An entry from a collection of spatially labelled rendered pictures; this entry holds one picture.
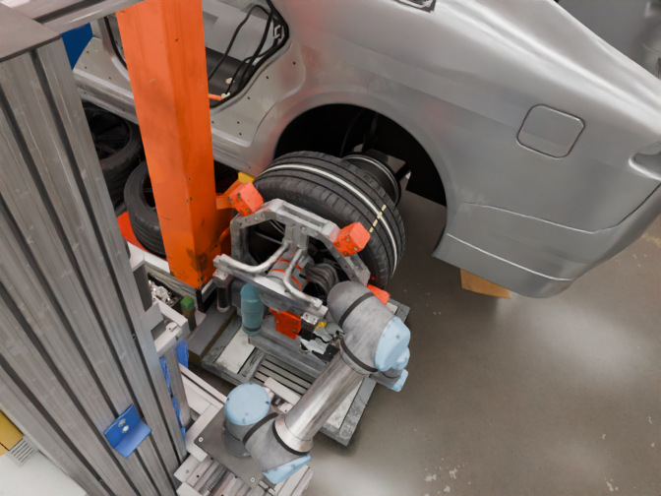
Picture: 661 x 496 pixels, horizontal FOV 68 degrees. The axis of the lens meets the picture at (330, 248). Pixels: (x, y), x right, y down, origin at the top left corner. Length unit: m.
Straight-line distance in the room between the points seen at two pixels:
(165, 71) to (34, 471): 1.00
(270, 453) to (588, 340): 2.30
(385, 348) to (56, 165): 0.75
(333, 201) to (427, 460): 1.38
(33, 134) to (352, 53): 1.28
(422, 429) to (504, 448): 0.40
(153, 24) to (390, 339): 0.97
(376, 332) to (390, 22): 0.98
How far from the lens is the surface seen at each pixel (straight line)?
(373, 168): 2.08
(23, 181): 0.64
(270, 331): 2.40
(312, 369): 2.39
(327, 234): 1.59
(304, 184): 1.66
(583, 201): 1.81
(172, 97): 1.51
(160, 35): 1.43
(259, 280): 1.63
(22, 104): 0.60
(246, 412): 1.34
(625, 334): 3.41
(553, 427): 2.84
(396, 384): 1.62
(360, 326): 1.14
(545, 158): 1.74
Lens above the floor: 2.30
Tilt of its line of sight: 49 degrees down
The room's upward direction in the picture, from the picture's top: 11 degrees clockwise
